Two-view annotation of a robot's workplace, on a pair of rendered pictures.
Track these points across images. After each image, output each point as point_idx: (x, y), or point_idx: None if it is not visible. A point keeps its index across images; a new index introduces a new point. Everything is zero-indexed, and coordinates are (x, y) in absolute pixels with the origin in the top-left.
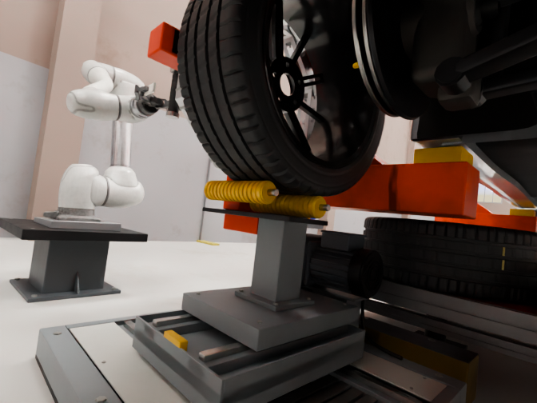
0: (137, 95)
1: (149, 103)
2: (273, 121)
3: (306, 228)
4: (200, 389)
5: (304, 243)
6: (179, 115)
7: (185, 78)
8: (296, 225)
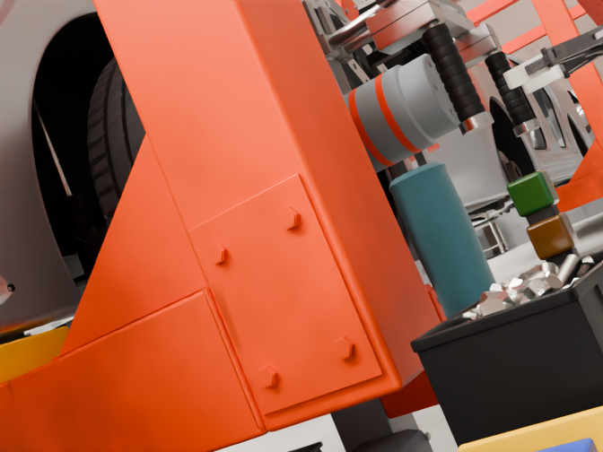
0: (586, 64)
1: (596, 57)
2: None
3: (331, 415)
4: None
5: (341, 438)
6: (517, 129)
7: None
8: None
